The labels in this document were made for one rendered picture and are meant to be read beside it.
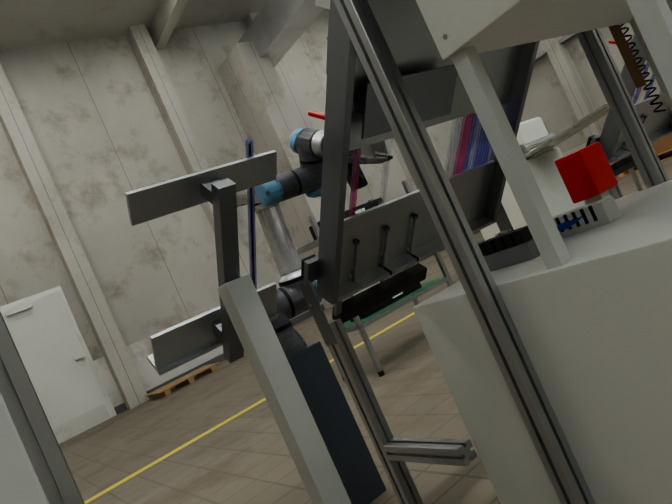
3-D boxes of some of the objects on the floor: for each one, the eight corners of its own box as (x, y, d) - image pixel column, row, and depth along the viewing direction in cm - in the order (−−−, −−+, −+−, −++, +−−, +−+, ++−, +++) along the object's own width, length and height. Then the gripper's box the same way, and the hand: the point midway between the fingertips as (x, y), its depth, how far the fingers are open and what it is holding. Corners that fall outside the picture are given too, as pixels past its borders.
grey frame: (426, 564, 141) (115, -131, 144) (582, 410, 186) (343, -116, 189) (639, 627, 96) (182, -383, 99) (777, 405, 142) (460, -284, 144)
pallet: (207, 370, 937) (205, 365, 937) (223, 367, 877) (220, 361, 877) (146, 401, 877) (144, 395, 877) (159, 399, 817) (156, 393, 817)
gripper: (316, 130, 150) (373, 136, 134) (343, 122, 155) (402, 127, 140) (319, 162, 153) (376, 171, 138) (347, 153, 159) (404, 162, 143)
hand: (386, 160), depth 141 cm, fingers closed, pressing on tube
